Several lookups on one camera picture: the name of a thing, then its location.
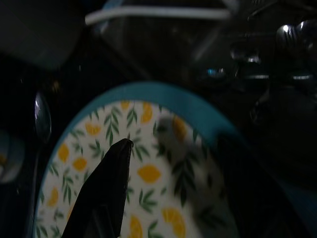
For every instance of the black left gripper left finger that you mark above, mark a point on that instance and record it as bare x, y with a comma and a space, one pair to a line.
104, 193

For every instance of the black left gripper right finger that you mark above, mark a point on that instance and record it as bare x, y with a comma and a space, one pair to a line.
247, 198

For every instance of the lemon print teal-rimmed plate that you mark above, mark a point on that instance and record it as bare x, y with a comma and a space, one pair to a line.
153, 173

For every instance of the white cartoon mug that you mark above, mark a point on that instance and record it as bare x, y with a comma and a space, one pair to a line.
10, 158

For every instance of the stainless steel sink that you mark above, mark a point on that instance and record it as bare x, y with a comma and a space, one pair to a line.
173, 49

